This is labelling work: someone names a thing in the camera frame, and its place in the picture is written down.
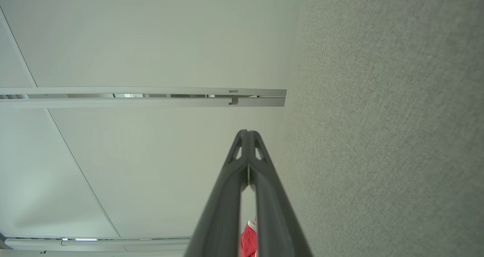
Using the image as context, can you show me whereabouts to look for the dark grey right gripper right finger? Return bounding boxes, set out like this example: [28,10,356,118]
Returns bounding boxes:
[248,130,313,257]

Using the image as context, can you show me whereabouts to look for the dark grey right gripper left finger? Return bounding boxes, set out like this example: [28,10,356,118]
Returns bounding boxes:
[184,130,249,257]

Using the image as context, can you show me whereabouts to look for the red shorts with white stripes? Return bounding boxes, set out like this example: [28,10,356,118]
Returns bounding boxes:
[240,217,258,257]

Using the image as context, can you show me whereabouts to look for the white partition frame rail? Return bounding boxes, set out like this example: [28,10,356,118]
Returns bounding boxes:
[0,87,287,109]

